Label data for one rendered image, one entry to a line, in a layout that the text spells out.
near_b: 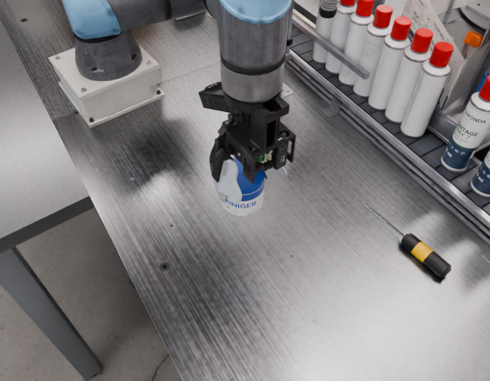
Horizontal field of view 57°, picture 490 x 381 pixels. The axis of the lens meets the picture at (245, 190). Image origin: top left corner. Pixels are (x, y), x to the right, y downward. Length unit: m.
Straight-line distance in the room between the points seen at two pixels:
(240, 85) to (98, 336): 1.34
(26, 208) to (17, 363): 0.89
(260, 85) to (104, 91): 0.61
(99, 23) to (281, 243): 0.51
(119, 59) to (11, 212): 0.40
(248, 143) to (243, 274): 0.31
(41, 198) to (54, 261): 0.96
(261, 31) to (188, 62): 0.79
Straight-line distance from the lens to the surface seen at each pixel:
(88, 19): 0.54
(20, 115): 1.21
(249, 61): 0.50
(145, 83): 1.11
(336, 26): 1.09
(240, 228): 0.86
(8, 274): 1.09
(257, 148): 0.58
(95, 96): 1.07
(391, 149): 1.02
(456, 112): 1.01
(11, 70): 1.37
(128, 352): 1.68
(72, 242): 1.97
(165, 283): 0.82
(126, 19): 0.54
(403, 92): 0.99
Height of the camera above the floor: 1.54
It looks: 50 degrees down
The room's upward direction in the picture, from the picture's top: straight up
